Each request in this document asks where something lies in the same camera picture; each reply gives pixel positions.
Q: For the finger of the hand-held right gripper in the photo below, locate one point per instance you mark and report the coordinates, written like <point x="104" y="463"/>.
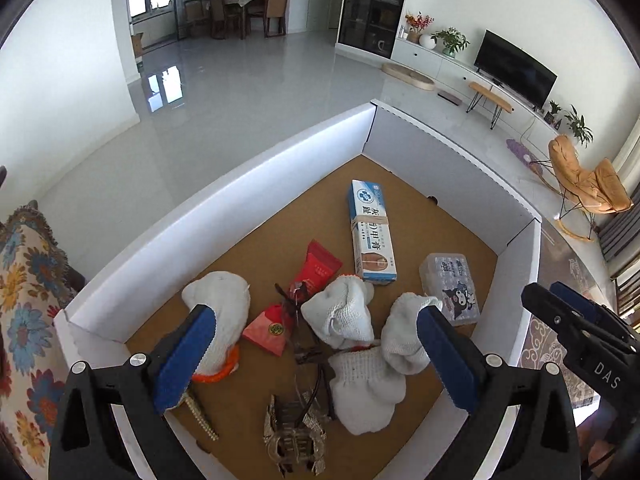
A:
<point x="555" y="312"/>
<point x="575" y="297"/>

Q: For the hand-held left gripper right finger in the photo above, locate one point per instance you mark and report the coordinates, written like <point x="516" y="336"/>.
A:
<point x="445" y="360"/>

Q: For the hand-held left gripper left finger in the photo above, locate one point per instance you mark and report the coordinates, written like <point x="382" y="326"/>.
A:
<point x="185" y="355"/>

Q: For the white knit glove orange cuff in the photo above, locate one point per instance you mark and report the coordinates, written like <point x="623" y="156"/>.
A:
<point x="405" y="335"/>
<point x="225" y="300"/>
<point x="340" y="310"/>
<point x="367" y="390"/>

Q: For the clear plastic case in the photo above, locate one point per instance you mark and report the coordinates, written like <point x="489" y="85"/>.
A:
<point x="450" y="285"/>

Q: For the red sachet gold emblem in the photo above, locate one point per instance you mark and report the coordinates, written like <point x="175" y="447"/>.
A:
<point x="265" y="332"/>

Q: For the safety glasses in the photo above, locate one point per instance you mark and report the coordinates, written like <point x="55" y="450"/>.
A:
<point x="306" y="356"/>

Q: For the blue white cream box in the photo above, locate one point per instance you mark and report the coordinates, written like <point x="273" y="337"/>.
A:
<point x="372" y="240"/>

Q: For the clear hair claw clip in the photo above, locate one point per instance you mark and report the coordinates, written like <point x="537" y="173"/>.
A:
<point x="290" y="452"/>

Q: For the red foil sachet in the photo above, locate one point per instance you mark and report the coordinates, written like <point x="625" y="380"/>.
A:
<point x="320" y="267"/>

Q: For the white cardboard box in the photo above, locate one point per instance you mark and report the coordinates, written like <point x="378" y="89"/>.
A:
<point x="250" y="170"/>

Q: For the grey curtain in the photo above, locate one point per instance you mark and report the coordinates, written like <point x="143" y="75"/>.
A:
<point x="620" y="240"/>

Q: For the orange lounge chair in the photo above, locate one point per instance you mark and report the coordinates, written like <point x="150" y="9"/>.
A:
<point x="575" y="175"/>

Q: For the purple floor mat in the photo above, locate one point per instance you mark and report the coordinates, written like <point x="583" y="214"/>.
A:
<point x="520" y="150"/>

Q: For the floral patterned blanket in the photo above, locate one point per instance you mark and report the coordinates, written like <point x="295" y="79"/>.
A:
<point x="30" y="300"/>

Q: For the large leafy potted plant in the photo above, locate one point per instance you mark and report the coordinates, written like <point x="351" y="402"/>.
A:
<point x="577" y="125"/>

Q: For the small potted plant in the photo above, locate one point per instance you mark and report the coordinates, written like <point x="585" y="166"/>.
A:
<point x="552" y="110"/>

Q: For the wooden bench hairpin legs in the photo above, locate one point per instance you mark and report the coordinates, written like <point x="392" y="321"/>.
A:
<point x="490" y="94"/>

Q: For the black television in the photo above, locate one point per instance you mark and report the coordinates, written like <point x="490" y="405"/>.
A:
<point x="515" y="67"/>

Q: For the beige oval floor cushion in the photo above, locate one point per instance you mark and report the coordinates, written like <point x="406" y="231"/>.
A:
<point x="407" y="76"/>

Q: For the white TV cabinet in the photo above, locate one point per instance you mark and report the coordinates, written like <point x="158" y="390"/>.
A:
<point x="430" y="60"/>

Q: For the green potted plant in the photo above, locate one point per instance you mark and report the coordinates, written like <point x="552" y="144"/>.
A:
<point x="452" y="40"/>

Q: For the white round vase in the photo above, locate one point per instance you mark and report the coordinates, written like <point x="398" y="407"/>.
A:
<point x="427" y="41"/>

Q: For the brown cardboard carton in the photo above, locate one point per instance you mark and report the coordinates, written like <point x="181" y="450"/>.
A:
<point x="138" y="46"/>

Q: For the red flower arrangement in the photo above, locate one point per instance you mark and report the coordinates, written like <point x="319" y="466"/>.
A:
<point x="417" y="22"/>

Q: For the dining table with chairs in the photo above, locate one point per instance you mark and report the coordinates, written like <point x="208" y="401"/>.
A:
<point x="240" y="10"/>

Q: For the dark glass display cabinet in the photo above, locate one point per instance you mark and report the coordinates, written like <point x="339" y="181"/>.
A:
<point x="370" y="5"/>

